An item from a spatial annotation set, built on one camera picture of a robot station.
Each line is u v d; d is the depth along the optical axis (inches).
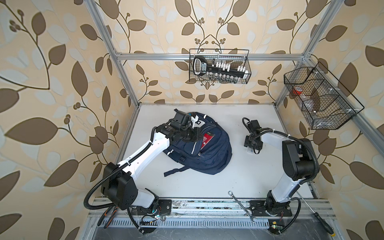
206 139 34.4
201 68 34.1
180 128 24.1
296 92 32.5
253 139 30.5
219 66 32.8
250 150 36.8
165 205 29.7
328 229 26.3
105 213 28.4
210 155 31.1
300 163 19.2
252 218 28.0
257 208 28.8
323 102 29.5
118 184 16.0
